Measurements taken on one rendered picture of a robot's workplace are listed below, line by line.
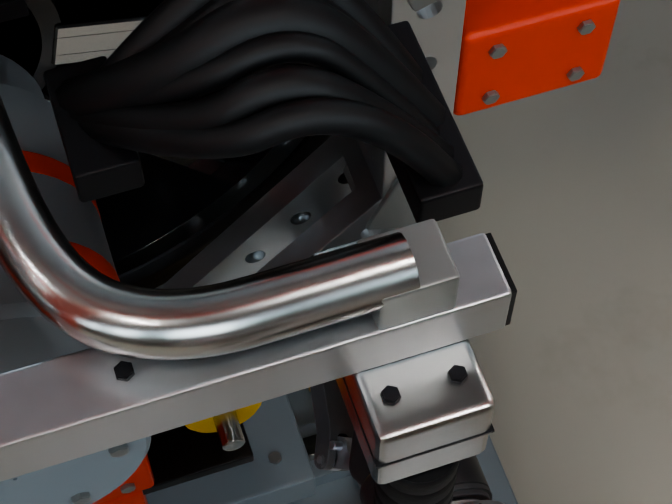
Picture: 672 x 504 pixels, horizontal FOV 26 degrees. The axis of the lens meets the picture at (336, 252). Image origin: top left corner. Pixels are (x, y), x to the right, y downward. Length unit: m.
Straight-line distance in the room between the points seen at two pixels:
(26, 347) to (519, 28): 0.30
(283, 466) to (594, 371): 0.45
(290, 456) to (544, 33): 0.67
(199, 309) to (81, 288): 0.04
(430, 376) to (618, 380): 1.09
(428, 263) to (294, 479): 0.81
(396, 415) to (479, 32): 0.26
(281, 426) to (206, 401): 0.81
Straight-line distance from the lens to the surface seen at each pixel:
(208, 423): 1.06
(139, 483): 1.07
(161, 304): 0.52
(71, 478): 0.70
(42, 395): 0.55
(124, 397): 0.54
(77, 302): 0.53
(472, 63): 0.77
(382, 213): 0.86
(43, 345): 0.64
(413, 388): 0.57
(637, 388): 1.66
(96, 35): 0.83
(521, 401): 1.63
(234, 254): 0.93
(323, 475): 1.40
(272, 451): 1.35
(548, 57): 0.79
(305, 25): 0.55
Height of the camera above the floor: 1.47
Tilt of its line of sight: 60 degrees down
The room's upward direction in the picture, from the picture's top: straight up
